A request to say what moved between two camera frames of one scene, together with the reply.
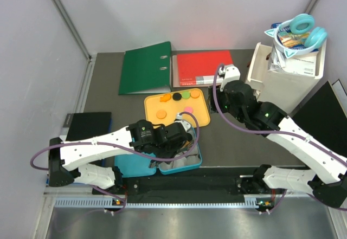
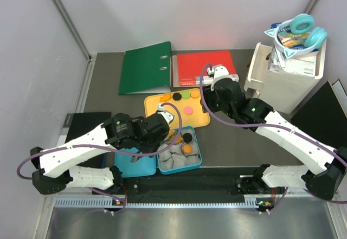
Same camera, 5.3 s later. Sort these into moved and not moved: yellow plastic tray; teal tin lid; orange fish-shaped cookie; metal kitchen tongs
Moved: metal kitchen tongs
Not moved: orange fish-shaped cookie; teal tin lid; yellow plastic tray
